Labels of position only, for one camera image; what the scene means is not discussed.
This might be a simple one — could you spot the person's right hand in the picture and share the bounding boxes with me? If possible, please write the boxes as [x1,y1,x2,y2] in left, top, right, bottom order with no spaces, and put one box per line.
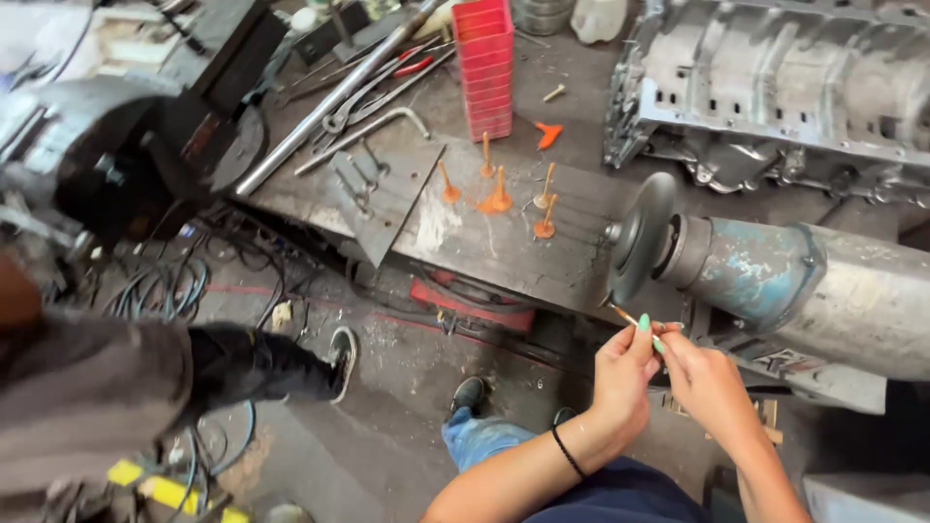
[651,322,761,456]

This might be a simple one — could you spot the person's left hand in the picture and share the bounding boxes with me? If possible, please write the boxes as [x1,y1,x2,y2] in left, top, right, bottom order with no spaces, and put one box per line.
[585,313,664,456]

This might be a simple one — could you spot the black wristband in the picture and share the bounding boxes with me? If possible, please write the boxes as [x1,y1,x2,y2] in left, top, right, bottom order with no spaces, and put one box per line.
[549,424,589,481]

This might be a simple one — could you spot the person's dark blue shirt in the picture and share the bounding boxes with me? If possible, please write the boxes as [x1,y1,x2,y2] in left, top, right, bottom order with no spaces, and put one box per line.
[522,455,712,523]

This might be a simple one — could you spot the blue grey grinder motor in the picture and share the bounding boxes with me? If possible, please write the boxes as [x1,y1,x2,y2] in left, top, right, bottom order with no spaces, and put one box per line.
[652,214,930,384]

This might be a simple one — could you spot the person's blue jeans leg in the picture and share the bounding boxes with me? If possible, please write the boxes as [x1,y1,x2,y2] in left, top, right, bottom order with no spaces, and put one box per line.
[441,407,540,475]

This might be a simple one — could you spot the person's black left shoe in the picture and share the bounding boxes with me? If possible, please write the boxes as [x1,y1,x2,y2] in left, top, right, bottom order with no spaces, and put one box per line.
[449,375,487,416]

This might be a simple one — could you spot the dark grinding wheel disc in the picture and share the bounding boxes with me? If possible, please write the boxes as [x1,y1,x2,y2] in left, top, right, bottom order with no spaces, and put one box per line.
[605,171,682,308]

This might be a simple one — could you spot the red box under bench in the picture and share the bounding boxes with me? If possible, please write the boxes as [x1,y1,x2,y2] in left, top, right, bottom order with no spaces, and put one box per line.
[409,270,538,335]

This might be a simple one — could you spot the steel plate with hooks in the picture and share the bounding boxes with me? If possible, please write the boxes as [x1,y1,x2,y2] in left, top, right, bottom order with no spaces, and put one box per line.
[326,141,447,270]

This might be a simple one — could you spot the grey aluminium engine casing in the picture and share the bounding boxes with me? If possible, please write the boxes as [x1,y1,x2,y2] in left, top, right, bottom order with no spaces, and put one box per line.
[602,0,930,209]

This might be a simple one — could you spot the stack of red plastic bins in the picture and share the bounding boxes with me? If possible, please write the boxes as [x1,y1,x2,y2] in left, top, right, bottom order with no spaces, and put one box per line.
[451,0,516,143]

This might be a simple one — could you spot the bent metal rod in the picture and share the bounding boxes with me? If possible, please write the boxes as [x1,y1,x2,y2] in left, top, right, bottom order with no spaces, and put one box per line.
[294,106,432,178]

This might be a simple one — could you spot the white plastic jug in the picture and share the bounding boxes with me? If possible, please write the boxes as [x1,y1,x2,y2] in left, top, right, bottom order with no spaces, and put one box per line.
[570,0,630,45]

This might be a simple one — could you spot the long metal tongs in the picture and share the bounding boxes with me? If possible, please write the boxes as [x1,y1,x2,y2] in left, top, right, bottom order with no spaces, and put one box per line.
[320,45,457,135]

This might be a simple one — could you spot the metal bucket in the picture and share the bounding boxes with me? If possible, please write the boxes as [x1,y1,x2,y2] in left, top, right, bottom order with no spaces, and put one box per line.
[510,0,576,37]

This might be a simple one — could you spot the long steel pipe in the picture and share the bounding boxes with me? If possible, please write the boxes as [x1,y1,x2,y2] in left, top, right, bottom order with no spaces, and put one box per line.
[233,0,439,198]

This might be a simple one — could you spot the dark bench vise machine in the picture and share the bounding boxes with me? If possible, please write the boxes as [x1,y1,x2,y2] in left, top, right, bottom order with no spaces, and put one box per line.
[0,71,271,251]

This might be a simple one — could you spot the red-handled pliers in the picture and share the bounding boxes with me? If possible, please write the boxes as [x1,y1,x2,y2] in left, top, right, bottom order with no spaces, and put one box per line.
[312,42,438,139]

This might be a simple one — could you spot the yellow metal frame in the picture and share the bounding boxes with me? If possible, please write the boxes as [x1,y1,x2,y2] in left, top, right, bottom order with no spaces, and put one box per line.
[106,458,252,523]

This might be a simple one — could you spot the bundle of floor cables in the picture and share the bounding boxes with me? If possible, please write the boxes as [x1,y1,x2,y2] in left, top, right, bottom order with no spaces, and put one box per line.
[100,250,213,324]

